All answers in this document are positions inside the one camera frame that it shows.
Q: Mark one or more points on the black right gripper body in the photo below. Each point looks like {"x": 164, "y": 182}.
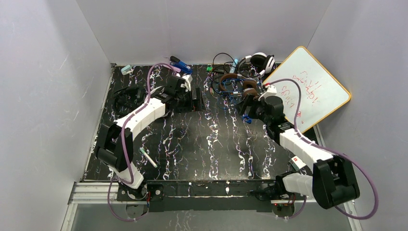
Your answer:
{"x": 248, "y": 106}

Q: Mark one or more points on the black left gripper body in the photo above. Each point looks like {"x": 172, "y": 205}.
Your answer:
{"x": 196, "y": 99}

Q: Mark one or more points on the brown headphones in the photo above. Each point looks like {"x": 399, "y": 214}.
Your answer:
{"x": 249, "y": 86}

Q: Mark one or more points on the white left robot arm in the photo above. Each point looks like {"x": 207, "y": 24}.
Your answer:
{"x": 115, "y": 141}

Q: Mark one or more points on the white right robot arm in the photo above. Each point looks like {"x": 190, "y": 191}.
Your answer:
{"x": 333, "y": 179}

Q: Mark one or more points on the black and white headphones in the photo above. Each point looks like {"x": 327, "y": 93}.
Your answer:
{"x": 265, "y": 65}

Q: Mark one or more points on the blue stapler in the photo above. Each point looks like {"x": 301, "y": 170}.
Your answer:
{"x": 180, "y": 66}

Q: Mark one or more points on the light blue small gadget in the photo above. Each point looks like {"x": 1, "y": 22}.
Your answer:
{"x": 233, "y": 68}

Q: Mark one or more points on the white marker pen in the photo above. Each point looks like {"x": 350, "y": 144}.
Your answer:
{"x": 153, "y": 163}

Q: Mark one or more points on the white box with red label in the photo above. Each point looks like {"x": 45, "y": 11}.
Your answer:
{"x": 297, "y": 163}

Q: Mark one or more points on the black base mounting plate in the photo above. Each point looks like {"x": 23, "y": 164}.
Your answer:
{"x": 281, "y": 204}

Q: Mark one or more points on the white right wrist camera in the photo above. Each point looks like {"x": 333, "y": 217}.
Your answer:
{"x": 270, "y": 90}

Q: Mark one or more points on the whiteboard with orange frame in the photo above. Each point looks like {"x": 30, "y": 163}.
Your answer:
{"x": 309, "y": 91}

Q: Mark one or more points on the aluminium frame rail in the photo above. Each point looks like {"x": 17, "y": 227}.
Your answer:
{"x": 79, "y": 191}

